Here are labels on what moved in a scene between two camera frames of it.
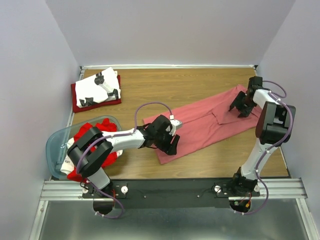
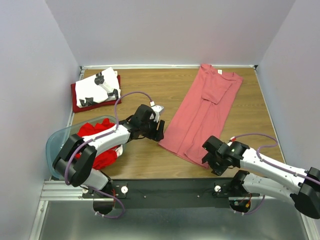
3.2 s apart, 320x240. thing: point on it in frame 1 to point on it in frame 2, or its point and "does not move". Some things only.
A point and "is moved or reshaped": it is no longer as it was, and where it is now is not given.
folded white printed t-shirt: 98,88 does not move
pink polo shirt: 208,124 is moved or reshaped
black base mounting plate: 196,193 does not move
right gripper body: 249,106 to 215,162
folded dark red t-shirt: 76,109 does not move
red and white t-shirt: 68,166 does not move
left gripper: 169,149 to 156,135
